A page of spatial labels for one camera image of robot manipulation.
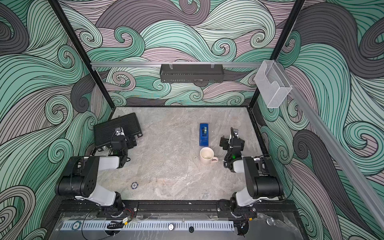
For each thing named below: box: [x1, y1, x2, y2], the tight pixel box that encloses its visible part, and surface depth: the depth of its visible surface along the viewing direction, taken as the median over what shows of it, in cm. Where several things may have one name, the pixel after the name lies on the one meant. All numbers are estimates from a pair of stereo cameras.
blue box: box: [199, 123, 209, 147], surface depth 100 cm
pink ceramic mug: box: [200, 147, 219, 165], surface depth 87 cm
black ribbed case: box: [93, 112, 143, 152], surface depth 100 cm
